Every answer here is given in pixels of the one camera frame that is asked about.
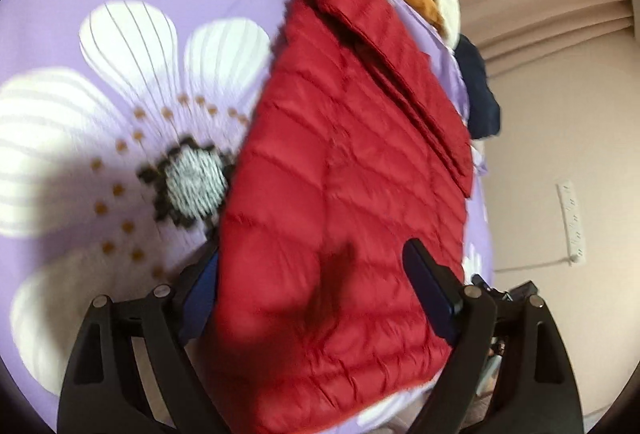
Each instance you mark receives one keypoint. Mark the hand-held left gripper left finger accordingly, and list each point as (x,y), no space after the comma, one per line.
(202,294)

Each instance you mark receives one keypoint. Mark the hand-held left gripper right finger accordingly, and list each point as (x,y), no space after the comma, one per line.
(432,286)

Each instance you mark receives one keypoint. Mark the red puffer jacket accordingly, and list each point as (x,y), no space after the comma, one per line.
(340,164)

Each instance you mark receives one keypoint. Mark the white power strip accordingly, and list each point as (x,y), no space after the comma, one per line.
(572,224)

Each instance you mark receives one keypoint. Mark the dark navy garment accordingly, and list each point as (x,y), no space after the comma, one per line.
(482,89)

